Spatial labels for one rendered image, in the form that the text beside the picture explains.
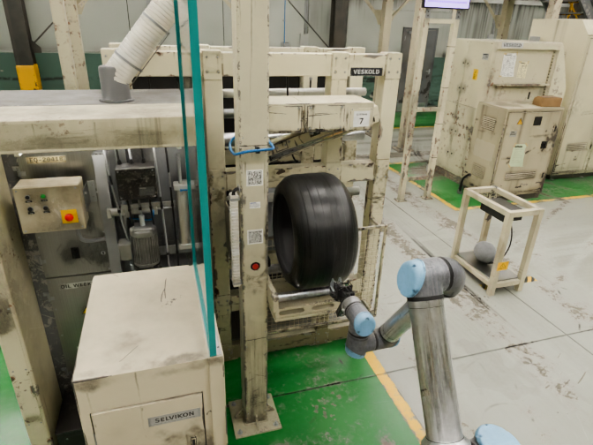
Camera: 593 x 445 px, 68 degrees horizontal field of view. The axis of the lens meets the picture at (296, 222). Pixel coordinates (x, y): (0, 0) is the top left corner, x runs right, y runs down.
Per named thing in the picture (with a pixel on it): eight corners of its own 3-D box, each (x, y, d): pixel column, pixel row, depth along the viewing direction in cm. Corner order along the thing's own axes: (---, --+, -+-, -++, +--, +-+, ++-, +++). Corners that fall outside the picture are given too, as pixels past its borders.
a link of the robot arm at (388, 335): (470, 246, 149) (386, 328, 201) (440, 250, 145) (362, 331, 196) (487, 276, 143) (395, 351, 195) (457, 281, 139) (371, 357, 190)
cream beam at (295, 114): (258, 135, 214) (258, 104, 208) (249, 124, 236) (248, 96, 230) (372, 131, 231) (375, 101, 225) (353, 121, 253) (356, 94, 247)
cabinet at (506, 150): (487, 204, 591) (508, 109, 540) (460, 189, 642) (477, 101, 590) (541, 199, 617) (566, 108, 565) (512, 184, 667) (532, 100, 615)
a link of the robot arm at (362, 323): (354, 339, 178) (357, 319, 174) (342, 321, 189) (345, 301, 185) (375, 337, 181) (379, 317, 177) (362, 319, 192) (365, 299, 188)
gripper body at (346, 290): (348, 278, 202) (359, 292, 191) (347, 294, 205) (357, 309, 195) (332, 281, 200) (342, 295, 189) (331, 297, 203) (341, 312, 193)
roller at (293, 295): (273, 295, 221) (274, 303, 219) (274, 292, 217) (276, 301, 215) (338, 285, 231) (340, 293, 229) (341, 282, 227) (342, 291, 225)
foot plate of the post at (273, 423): (236, 439, 248) (236, 434, 246) (228, 403, 271) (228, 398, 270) (281, 428, 255) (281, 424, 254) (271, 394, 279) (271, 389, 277)
